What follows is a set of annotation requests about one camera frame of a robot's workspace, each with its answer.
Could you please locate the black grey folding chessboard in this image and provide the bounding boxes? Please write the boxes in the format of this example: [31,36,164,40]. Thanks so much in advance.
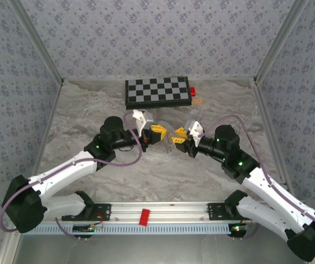
[124,76,193,110]

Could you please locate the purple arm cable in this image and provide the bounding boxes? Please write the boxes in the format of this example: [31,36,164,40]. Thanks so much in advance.
[200,114,315,255]
[0,111,144,242]

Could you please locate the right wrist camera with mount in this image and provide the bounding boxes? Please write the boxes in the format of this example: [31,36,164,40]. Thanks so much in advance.
[183,118,204,146]

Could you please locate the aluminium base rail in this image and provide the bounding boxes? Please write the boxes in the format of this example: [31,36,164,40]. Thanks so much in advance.
[44,200,260,223]

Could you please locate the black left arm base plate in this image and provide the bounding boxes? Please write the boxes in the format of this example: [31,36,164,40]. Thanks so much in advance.
[61,203,112,222]

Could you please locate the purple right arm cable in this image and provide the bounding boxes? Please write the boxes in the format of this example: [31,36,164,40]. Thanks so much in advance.
[200,114,315,255]

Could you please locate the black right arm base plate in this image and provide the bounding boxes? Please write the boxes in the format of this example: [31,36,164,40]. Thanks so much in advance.
[207,202,258,221]

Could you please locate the aluminium side rail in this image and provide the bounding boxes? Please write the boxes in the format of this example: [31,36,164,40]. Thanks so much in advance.
[24,81,64,201]
[252,81,296,200]

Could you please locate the aluminium frame post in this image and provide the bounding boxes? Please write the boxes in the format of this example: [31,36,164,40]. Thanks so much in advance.
[8,0,65,85]
[253,0,310,85]

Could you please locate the long red toy brick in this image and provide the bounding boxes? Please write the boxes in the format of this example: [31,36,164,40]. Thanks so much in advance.
[138,208,151,227]

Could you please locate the grey metal panel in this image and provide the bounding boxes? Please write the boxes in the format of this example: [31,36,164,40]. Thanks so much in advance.
[8,233,315,264]

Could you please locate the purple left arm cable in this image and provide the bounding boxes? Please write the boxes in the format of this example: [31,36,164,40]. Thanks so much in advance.
[0,111,144,242]

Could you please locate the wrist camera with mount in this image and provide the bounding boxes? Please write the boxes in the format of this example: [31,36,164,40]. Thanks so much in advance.
[183,118,204,146]
[131,109,155,135]

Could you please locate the light blue slotted cable duct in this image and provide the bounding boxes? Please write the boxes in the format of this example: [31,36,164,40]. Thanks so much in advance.
[25,222,231,236]

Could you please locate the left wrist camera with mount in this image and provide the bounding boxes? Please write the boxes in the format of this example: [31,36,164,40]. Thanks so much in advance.
[131,109,155,135]

